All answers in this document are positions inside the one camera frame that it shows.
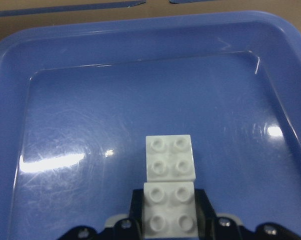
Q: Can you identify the white block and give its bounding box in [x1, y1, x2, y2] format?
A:
[145, 134, 196, 182]
[142, 181, 198, 239]

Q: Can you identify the blue plastic tray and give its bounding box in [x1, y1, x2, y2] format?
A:
[0, 11, 301, 240]

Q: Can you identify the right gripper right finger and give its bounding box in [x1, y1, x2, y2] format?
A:
[194, 188, 301, 240]

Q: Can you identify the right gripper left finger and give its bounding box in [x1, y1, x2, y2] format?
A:
[59, 189, 143, 240]

